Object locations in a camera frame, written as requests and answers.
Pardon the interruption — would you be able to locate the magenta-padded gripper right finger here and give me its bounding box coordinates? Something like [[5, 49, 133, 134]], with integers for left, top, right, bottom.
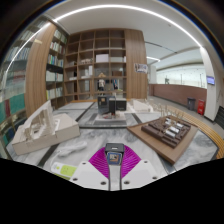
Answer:
[[119, 146, 160, 191]]

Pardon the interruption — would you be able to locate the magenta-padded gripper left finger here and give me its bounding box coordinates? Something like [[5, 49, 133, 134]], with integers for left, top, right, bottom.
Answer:
[[69, 146, 111, 191]]

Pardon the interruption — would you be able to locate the small grey charger block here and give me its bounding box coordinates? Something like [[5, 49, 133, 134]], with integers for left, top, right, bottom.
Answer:
[[104, 142, 125, 192]]

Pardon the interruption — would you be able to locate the white and green power strip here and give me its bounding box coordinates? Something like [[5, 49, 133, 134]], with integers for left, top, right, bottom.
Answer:
[[50, 161, 78, 181]]

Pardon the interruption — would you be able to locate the brown model on wooden board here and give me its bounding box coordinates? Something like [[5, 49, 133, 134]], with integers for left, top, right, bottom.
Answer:
[[126, 114, 200, 165]]

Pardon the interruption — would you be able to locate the white architectural building model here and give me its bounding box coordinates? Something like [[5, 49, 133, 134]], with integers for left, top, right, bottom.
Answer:
[[11, 99, 81, 156]]

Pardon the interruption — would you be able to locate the small white building model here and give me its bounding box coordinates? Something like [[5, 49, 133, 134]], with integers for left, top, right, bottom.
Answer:
[[128, 98, 154, 114]]

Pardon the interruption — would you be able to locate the black building model on base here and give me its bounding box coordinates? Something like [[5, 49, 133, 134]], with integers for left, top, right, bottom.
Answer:
[[94, 94, 128, 126]]

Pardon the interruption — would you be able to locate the dark bin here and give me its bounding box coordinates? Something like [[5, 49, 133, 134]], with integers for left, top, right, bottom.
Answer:
[[187, 97, 197, 111]]

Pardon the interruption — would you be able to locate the red bin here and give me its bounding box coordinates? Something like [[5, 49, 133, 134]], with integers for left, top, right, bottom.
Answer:
[[197, 98, 206, 116]]

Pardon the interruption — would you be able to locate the wooden cubby shelf unit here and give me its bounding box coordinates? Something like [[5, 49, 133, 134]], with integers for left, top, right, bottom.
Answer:
[[63, 29, 128, 101]]

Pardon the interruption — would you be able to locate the glass-fronted book shelf unit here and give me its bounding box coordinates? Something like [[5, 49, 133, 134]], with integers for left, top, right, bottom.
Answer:
[[0, 19, 38, 148]]

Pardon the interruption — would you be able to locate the wooden shelf unit with books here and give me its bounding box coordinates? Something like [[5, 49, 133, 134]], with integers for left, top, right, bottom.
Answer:
[[44, 28, 69, 101]]

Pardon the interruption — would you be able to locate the curved ceiling light strip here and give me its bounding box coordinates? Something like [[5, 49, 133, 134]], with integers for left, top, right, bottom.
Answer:
[[53, 3, 203, 48]]

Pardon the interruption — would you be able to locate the wall poster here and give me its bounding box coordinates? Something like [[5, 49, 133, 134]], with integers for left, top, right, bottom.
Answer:
[[134, 62, 149, 74]]

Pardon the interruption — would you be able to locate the wall-mounted display screen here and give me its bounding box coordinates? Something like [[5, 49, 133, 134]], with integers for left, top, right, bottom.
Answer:
[[205, 75, 216, 86]]

